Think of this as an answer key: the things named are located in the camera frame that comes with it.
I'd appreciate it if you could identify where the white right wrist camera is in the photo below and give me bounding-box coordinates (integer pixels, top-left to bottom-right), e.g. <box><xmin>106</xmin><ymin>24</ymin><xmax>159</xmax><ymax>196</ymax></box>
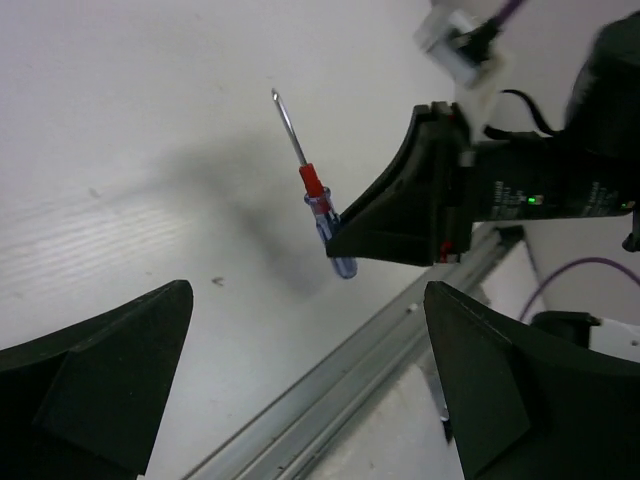
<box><xmin>414</xmin><ymin>2</ymin><xmax>514</xmax><ymax>142</ymax></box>

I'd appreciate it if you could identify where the red blue screwdriver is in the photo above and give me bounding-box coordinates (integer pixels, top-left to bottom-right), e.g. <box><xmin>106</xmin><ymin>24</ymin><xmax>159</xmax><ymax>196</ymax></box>
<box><xmin>271</xmin><ymin>88</ymin><xmax>341</xmax><ymax>247</ymax></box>

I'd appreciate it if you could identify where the aluminium frame rail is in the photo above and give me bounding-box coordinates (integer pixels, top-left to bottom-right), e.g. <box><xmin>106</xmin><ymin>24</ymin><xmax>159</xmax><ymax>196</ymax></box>
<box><xmin>188</xmin><ymin>224</ymin><xmax>525</xmax><ymax>479</ymax></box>

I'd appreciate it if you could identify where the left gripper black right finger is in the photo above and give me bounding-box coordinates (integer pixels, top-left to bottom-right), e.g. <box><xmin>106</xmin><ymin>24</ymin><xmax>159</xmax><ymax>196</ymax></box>
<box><xmin>424</xmin><ymin>281</ymin><xmax>639</xmax><ymax>479</ymax></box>

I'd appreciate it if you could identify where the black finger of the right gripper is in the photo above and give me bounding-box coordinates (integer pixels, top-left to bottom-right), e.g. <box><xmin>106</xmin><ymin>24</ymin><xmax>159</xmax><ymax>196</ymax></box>
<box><xmin>326</xmin><ymin>102</ymin><xmax>472</xmax><ymax>266</ymax></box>

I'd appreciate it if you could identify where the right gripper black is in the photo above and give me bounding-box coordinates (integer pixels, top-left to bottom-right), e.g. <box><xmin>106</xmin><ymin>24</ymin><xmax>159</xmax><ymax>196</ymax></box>
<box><xmin>468</xmin><ymin>13</ymin><xmax>639</xmax><ymax>250</ymax></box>

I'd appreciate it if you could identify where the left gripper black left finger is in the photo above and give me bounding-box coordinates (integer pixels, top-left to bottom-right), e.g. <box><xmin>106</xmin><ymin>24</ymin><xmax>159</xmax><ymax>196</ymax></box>
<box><xmin>1</xmin><ymin>280</ymin><xmax>193</xmax><ymax>479</ymax></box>

